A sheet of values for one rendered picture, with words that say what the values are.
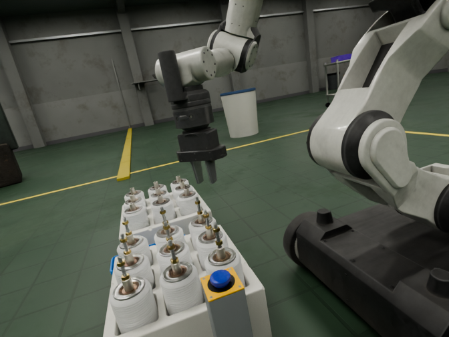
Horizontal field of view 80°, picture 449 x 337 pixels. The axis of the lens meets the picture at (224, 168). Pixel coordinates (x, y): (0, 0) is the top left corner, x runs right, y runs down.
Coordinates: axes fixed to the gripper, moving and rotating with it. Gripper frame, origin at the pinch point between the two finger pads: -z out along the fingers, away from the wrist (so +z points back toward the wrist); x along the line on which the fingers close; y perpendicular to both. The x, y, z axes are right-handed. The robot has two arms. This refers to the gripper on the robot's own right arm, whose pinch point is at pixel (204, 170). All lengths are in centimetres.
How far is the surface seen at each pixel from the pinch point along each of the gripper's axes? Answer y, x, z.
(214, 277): -16.2, 7.6, -16.0
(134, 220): 20, -50, -27
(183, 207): 35, -36, -28
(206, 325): -11.4, -1.1, -35.1
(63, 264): 12, -97, -49
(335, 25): 1269, -25, 200
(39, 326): -17, -68, -49
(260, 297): -1.6, 9.7, -33.5
